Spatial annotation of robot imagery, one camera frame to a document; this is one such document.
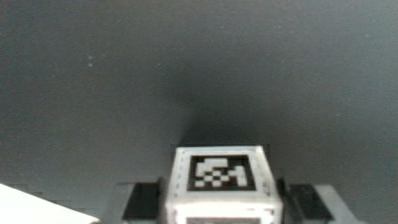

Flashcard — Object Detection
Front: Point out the white chair leg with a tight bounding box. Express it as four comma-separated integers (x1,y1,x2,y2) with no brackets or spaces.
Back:
161,145,282,224

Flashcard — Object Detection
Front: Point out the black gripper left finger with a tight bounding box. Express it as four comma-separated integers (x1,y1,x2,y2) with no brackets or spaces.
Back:
99,181,163,224

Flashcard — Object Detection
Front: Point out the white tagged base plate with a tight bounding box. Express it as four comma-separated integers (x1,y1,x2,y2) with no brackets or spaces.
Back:
0,184,99,224

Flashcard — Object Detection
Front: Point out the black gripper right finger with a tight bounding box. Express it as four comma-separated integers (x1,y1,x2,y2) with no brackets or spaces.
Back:
277,179,369,224

